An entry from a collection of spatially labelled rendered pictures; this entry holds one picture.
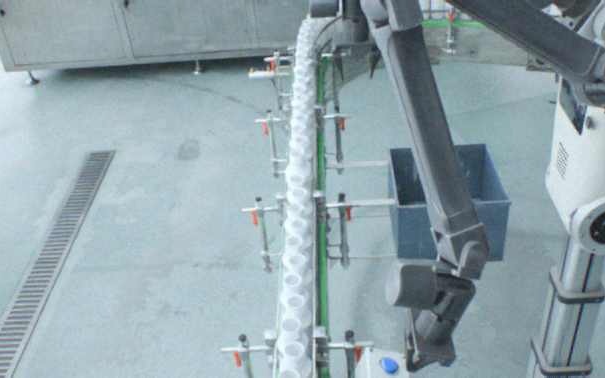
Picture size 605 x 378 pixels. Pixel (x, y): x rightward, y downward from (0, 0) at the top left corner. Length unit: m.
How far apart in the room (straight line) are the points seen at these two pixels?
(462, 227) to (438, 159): 0.11
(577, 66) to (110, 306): 2.46
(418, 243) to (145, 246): 1.77
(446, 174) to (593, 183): 0.49
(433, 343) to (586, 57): 0.48
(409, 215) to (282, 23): 3.00
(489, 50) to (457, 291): 2.02
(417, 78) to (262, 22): 3.80
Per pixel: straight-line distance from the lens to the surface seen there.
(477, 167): 2.19
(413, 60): 0.94
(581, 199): 1.43
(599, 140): 1.33
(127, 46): 4.94
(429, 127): 0.95
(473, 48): 2.93
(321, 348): 1.31
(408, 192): 2.20
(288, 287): 1.32
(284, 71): 2.35
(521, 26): 1.01
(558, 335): 1.76
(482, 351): 2.76
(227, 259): 3.19
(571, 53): 1.05
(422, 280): 0.99
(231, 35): 4.76
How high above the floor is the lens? 2.07
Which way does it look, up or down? 35 degrees down
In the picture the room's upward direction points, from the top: 5 degrees counter-clockwise
